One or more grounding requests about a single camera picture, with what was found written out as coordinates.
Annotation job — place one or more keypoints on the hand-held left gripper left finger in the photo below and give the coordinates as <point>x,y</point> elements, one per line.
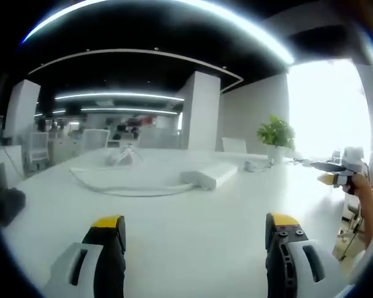
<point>81,260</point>

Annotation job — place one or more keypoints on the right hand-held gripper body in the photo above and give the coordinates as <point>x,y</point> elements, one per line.
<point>353,163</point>

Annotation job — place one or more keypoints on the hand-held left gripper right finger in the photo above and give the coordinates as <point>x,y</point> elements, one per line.
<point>301,264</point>

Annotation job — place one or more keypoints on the white power strip box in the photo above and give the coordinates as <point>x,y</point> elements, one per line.
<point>211,177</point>

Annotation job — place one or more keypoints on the white desk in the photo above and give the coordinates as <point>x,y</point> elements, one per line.
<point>186,217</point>

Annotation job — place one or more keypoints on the long ceiling light strip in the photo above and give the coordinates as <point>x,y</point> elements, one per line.
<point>161,18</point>

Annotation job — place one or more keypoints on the person's right hand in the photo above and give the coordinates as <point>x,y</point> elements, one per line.
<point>362,186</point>

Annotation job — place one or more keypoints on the green potted plant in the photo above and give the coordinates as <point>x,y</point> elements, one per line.
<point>276,133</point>

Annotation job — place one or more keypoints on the small white device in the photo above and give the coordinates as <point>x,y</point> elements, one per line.
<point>264,166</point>

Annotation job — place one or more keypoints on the black bag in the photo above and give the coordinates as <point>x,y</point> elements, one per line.
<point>6,205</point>

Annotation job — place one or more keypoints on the white chair back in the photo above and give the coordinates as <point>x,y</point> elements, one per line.
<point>234,145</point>

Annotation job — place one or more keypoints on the small tripod with white device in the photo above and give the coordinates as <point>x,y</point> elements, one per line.
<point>124,155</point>

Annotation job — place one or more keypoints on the white mesh office chair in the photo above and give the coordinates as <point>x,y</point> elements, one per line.
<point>37,146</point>
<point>94,139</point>

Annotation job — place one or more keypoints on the metal chair frame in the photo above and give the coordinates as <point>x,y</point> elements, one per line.
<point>351,223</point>

